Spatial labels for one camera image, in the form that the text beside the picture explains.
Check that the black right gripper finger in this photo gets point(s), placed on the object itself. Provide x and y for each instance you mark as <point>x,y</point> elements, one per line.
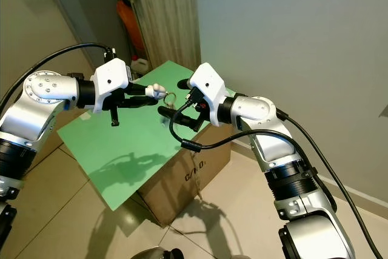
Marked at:
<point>176,114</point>
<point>187,83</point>

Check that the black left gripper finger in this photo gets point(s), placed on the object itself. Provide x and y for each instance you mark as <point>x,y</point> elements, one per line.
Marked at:
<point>139,90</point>
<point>142,102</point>

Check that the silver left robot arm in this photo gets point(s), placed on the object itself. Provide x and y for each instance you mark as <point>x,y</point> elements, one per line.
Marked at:
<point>42,95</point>

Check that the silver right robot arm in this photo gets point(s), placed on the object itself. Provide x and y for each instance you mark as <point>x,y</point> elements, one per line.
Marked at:
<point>254,113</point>

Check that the green board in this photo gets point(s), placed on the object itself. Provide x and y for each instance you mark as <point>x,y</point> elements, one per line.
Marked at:
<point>109,150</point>

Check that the orange plastic object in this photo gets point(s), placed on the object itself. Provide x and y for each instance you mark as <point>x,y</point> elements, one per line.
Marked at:
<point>130,25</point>

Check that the brown cardboard box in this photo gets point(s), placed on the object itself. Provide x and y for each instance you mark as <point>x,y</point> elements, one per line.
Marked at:
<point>188,180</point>

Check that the wood grain panel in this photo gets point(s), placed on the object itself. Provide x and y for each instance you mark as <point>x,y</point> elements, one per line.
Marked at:
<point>170,16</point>

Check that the dark grey door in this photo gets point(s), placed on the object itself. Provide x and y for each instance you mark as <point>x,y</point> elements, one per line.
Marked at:
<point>85,4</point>

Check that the grey robot foot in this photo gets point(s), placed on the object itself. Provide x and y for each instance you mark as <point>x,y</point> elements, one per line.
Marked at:
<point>163,254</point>

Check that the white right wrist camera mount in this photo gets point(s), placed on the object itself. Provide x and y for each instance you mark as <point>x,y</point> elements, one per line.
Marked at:
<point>209,80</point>

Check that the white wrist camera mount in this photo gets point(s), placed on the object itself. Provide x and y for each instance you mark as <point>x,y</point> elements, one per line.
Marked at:
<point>209,80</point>
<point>112,80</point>

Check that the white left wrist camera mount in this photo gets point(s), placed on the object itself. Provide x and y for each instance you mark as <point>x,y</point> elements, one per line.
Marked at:
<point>112,80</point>

